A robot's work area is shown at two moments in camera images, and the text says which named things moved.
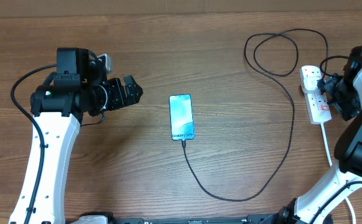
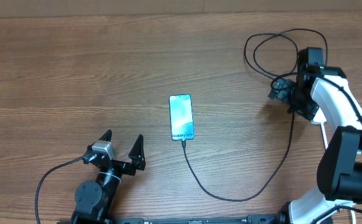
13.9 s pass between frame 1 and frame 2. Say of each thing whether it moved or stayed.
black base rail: stayed
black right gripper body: moved
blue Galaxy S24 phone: stayed
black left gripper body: moved
